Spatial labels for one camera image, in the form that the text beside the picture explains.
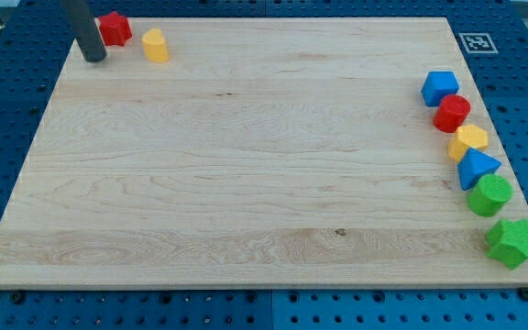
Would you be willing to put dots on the red star block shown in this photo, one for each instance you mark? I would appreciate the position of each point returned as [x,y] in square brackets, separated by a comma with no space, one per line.
[115,29]

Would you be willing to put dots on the blue triangle block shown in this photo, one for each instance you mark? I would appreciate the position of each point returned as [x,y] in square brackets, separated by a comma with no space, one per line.
[474,165]

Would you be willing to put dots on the white fiducial marker tag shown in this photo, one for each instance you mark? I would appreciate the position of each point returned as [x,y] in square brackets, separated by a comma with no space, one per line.
[477,43]

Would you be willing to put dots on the green star block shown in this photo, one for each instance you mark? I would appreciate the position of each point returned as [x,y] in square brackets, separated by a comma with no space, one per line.
[508,242]

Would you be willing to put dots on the blue cube block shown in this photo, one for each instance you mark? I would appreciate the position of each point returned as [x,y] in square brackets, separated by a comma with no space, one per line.
[437,85]

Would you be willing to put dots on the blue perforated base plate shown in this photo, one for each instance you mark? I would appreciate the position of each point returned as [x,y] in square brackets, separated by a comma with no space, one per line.
[33,46]

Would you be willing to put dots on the yellow hexagon block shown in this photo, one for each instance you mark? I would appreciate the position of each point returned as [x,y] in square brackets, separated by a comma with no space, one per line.
[467,137]

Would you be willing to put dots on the red cylinder block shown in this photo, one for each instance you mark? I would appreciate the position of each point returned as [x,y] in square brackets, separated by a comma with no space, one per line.
[451,113]

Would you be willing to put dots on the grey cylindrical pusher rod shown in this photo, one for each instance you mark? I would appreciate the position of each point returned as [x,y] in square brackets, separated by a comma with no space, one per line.
[85,30]

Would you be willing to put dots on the light wooden board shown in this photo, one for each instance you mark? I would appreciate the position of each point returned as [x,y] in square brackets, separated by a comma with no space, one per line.
[272,153]

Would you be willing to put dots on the green cylinder block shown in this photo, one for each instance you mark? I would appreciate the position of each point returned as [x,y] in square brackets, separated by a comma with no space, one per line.
[489,195]

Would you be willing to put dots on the yellow heart block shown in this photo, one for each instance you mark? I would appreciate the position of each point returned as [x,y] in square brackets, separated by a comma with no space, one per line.
[155,46]

